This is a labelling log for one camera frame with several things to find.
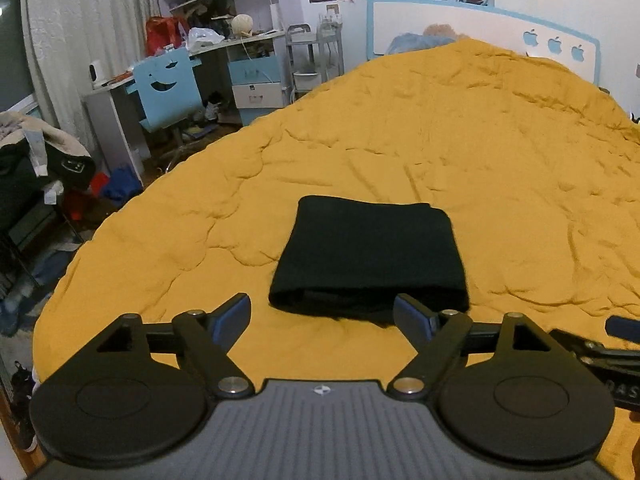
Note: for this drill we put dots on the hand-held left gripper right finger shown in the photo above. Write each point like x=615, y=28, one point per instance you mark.
x=412, y=315

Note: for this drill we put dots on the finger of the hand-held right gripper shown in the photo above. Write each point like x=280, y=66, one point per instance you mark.
x=622, y=329

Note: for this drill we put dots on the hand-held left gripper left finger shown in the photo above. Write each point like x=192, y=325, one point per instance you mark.
x=232, y=317

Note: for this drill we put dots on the black pants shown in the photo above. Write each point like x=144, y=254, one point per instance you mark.
x=370, y=255

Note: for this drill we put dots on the yellow blanket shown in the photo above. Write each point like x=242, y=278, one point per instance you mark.
x=400, y=150

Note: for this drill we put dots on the blue cloth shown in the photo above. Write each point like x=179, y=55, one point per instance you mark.
x=120, y=185

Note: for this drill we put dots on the black shoe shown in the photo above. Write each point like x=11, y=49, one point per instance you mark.
x=24, y=400

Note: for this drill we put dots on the blue chair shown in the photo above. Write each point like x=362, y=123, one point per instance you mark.
x=167, y=95

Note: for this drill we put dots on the blue drawer cabinet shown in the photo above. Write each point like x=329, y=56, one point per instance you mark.
x=255, y=80

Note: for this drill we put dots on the white desk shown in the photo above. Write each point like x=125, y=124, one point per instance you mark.
x=107, y=110

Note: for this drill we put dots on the grey trolley cart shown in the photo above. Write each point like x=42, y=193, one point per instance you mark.
x=312, y=60

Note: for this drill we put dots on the blue plush pillow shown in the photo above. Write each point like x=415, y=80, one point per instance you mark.
x=415, y=40

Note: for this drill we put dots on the white plastic bag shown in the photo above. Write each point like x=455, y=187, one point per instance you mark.
x=202, y=37

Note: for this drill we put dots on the red bag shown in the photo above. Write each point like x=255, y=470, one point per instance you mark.
x=162, y=35

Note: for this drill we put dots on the cream round ball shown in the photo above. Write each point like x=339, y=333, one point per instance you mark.
x=242, y=24

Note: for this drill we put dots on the blue and white headboard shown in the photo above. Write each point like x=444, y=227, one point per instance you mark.
x=480, y=25

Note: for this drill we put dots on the white curtain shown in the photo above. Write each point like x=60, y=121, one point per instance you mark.
x=75, y=20

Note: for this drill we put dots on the small white camera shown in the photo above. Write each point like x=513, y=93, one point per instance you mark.
x=96, y=72

